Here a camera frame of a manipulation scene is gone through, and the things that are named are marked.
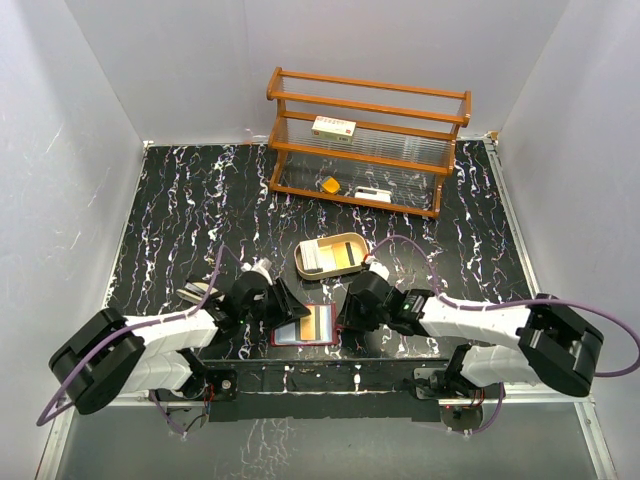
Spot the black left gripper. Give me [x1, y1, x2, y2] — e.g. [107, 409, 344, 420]
[239, 277, 309, 328]

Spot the orange credit card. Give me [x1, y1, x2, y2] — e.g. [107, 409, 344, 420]
[299, 317, 327, 343]

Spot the red card holder wallet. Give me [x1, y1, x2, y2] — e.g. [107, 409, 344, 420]
[271, 303, 338, 347]

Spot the gold credit card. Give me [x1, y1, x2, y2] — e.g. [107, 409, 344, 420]
[332, 242, 356, 270]

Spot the beige oval card tray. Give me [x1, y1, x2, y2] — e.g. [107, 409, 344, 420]
[294, 232, 369, 281]

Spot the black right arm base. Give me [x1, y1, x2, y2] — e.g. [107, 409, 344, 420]
[401, 344, 506, 440]

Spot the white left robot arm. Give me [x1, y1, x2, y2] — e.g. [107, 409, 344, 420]
[49, 270, 310, 415]

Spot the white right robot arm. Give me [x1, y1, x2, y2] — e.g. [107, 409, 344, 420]
[337, 271, 604, 398]

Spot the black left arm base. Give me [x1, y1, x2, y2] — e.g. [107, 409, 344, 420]
[148, 349, 238, 441]

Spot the beige grey stapler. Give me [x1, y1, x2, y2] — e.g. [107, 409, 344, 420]
[176, 281, 209, 305]

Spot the white stapler on shelf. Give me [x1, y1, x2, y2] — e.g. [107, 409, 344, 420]
[354, 186, 392, 204]

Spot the orange yellow small block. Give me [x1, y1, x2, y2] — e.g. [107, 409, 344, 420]
[320, 176, 341, 195]

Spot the orange wooden shelf rack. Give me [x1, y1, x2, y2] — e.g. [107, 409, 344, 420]
[266, 67, 472, 218]

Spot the white red medicine box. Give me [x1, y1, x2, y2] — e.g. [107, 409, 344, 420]
[311, 116, 357, 144]

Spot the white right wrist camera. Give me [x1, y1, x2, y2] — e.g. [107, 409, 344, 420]
[362, 254, 390, 281]

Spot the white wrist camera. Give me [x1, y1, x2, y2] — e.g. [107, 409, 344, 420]
[362, 254, 390, 281]
[241, 258, 273, 285]

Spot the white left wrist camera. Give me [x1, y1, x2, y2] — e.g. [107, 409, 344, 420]
[241, 258, 273, 285]

